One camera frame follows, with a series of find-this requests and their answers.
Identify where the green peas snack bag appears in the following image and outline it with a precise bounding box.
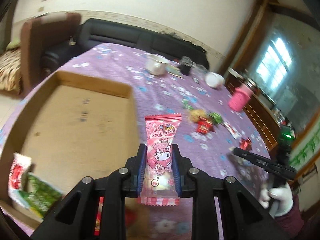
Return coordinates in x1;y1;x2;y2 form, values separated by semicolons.
19;172;63;219

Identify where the white red sachet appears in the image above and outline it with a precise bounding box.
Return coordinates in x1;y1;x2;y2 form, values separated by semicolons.
223;122;241;140

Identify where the white wrapper snack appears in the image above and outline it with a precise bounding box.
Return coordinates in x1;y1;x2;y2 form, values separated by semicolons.
8;152;32;208

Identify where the pink cartoon snack pack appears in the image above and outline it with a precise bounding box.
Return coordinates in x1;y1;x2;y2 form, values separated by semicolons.
139;113;182;206

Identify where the red character candy bar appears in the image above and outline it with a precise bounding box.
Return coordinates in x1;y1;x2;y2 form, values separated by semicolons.
94;197;104;236

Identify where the dark red foil snack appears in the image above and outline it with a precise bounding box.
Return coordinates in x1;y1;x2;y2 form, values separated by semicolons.
239;138;252;151

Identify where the maroon right sleeve forearm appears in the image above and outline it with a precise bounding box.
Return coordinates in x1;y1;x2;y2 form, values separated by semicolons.
274;195;304;239

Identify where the right white gloved hand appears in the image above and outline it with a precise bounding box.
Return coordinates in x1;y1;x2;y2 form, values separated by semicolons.
258;183;293;218

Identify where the wooden sideboard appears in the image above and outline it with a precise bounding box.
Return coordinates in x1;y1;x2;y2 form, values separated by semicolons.
225;69;280;157

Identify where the purple floral tablecloth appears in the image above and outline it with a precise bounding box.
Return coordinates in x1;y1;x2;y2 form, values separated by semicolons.
1;43;268;239

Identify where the pink knitted sleeve bottle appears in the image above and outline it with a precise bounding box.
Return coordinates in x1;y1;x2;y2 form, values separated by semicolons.
228;77;257;112

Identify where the green pyramid snack bag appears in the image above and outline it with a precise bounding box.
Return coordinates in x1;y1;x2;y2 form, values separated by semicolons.
207;112;223;125

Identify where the dark red gold snack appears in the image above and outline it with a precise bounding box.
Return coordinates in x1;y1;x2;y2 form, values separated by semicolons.
196;118;214;135

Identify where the cardboard box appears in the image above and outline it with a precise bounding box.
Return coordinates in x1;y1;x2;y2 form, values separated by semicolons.
1;71;141;231

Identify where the clear biscuit pack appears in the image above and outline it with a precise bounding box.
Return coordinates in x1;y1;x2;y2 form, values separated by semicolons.
189;109;208;123

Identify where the small green candy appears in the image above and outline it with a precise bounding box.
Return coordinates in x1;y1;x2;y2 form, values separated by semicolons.
182;99;192;109

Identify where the small black device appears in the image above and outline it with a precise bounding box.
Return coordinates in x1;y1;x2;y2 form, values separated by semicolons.
178;56;196;76

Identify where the small green notebook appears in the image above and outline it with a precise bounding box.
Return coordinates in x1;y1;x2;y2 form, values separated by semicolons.
166;65;183;78

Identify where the white ceramic mug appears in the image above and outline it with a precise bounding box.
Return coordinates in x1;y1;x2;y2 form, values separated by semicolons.
145;53;170;76

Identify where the black sofa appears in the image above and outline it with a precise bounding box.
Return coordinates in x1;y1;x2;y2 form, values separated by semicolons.
40;18;209;73

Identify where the brown armchair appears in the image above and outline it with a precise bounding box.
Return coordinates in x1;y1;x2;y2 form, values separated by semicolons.
20;12;81;94

